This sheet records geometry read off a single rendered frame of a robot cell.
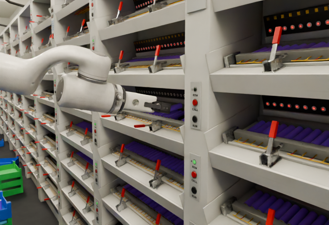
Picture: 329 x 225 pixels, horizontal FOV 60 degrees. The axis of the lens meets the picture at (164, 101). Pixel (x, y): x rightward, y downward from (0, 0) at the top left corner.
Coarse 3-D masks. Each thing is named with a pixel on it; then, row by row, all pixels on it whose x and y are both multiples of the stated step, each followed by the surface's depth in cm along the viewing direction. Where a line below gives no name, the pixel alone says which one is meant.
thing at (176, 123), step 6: (126, 114) 117; (132, 114) 113; (138, 114) 108; (144, 114) 105; (150, 114) 104; (138, 120) 106; (150, 120) 101; (162, 120) 95; (168, 120) 93; (174, 120) 91; (162, 126) 93; (168, 126) 91; (174, 126) 90; (180, 126) 87
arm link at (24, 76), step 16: (64, 48) 68; (80, 48) 70; (0, 64) 65; (16, 64) 67; (32, 64) 67; (48, 64) 67; (80, 64) 70; (96, 64) 70; (0, 80) 66; (16, 80) 66; (32, 80) 68
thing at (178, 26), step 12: (264, 0) 78; (276, 0) 75; (288, 0) 72; (300, 0) 70; (312, 0) 67; (324, 0) 65; (264, 12) 78; (276, 12) 75; (168, 24) 115; (180, 24) 109; (144, 36) 131; (156, 36) 123; (264, 36) 79
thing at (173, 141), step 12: (156, 96) 120; (108, 120) 120; (120, 120) 114; (132, 120) 110; (120, 132) 114; (132, 132) 104; (144, 132) 96; (156, 132) 92; (168, 132) 89; (180, 132) 87; (156, 144) 92; (168, 144) 86; (180, 144) 80
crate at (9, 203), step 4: (0, 192) 156; (0, 196) 157; (4, 200) 153; (4, 204) 154; (8, 204) 143; (4, 208) 142; (8, 208) 143; (0, 212) 141; (4, 212) 142; (8, 212) 143; (0, 216) 141; (4, 216) 142; (8, 216) 143; (0, 220) 141
